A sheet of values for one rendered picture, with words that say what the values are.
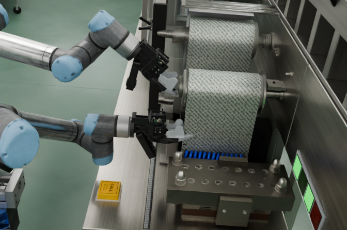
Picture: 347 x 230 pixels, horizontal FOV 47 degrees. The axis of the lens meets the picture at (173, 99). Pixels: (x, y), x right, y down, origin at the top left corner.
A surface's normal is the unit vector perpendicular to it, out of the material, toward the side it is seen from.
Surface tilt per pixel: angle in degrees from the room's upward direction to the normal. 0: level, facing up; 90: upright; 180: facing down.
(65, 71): 90
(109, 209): 0
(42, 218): 0
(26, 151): 86
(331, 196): 90
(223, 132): 90
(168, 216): 0
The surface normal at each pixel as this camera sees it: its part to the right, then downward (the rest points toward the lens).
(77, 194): 0.07, -0.86
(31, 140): 0.82, 0.29
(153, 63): -0.02, 0.51
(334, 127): -1.00, -0.07
